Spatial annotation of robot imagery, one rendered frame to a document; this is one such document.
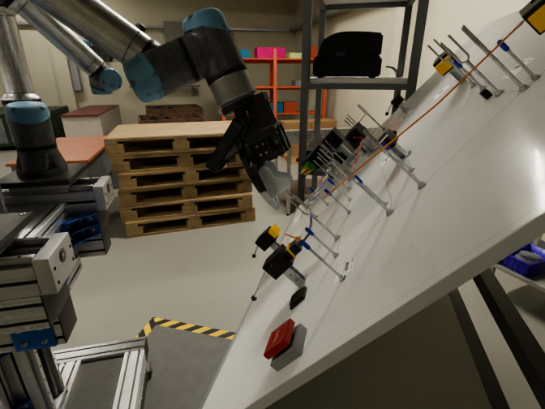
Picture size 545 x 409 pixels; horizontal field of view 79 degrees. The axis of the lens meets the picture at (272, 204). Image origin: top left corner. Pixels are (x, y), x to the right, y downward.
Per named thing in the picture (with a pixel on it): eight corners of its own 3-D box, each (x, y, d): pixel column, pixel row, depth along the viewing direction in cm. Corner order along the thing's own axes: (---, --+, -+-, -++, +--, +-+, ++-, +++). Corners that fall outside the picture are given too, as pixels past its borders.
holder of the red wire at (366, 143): (384, 136, 119) (362, 115, 118) (379, 150, 108) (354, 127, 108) (373, 145, 122) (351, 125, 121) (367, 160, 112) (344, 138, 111)
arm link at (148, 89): (148, 102, 65) (199, 80, 66) (141, 108, 55) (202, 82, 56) (126, 62, 62) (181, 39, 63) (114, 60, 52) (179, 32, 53)
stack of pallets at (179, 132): (238, 193, 436) (235, 119, 401) (256, 221, 355) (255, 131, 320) (129, 204, 399) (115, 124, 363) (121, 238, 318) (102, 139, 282)
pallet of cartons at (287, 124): (348, 161, 595) (351, 123, 570) (287, 165, 571) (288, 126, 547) (331, 151, 666) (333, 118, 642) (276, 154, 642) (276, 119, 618)
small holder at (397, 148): (415, 139, 83) (394, 119, 82) (410, 155, 76) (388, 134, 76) (401, 150, 86) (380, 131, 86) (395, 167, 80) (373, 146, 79)
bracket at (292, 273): (300, 280, 75) (284, 265, 74) (307, 273, 74) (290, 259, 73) (298, 291, 70) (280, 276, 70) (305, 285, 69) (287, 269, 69)
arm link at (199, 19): (178, 33, 60) (221, 15, 61) (205, 92, 63) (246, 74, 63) (172, 17, 53) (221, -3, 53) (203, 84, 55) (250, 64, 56)
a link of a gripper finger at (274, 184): (298, 206, 61) (278, 159, 59) (269, 216, 63) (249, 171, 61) (300, 200, 64) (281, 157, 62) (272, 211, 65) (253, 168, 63)
